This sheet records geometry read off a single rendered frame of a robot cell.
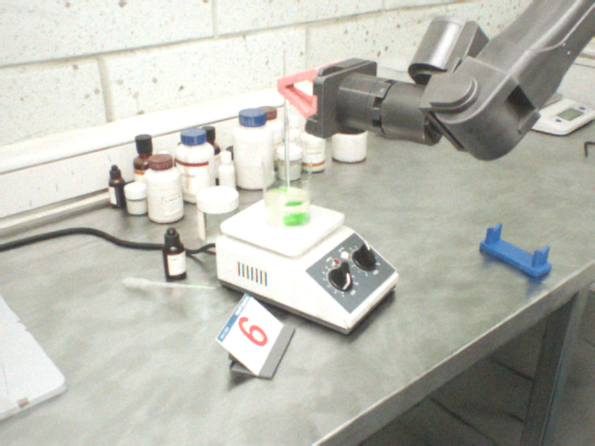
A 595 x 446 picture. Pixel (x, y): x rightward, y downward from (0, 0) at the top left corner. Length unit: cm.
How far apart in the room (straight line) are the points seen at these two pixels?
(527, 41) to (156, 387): 49
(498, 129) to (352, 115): 16
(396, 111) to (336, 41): 78
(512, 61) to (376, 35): 92
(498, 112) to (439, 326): 30
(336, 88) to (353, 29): 77
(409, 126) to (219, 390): 33
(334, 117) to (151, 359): 33
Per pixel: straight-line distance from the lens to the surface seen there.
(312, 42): 136
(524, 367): 185
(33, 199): 108
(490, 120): 59
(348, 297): 75
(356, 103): 66
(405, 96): 64
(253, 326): 72
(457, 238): 98
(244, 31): 125
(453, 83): 59
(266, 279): 78
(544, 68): 61
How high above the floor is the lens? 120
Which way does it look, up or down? 27 degrees down
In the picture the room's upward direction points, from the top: straight up
